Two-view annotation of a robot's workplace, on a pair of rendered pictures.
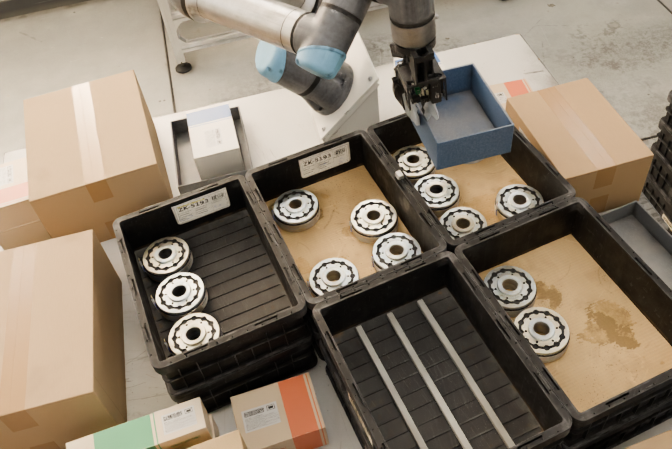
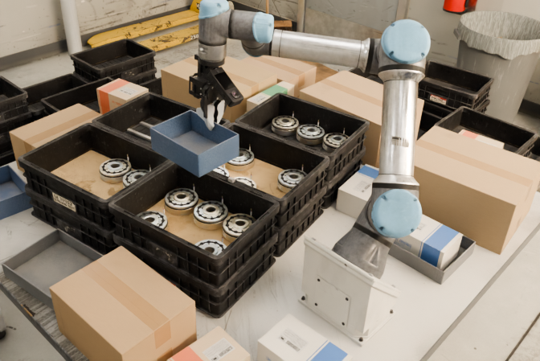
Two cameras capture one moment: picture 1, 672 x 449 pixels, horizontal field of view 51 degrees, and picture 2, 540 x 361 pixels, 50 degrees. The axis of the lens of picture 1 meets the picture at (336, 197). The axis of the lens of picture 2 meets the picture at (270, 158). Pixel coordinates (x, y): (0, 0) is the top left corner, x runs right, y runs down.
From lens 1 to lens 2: 242 cm
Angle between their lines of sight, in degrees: 92
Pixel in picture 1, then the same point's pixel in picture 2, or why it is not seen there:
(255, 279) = not seen: hidden behind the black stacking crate
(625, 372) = (67, 174)
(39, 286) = (370, 104)
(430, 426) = not seen: hidden behind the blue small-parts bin
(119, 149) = (431, 157)
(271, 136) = (398, 278)
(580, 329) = (94, 183)
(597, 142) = (100, 283)
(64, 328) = (337, 99)
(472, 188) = (190, 233)
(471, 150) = (173, 129)
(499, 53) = not seen: outside the picture
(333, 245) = (256, 178)
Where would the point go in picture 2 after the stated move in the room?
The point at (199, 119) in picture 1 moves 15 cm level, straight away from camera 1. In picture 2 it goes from (443, 231) to (490, 253)
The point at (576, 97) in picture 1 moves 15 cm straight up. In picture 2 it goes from (128, 324) to (120, 277)
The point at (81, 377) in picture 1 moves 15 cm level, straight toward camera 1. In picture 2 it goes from (309, 92) to (273, 86)
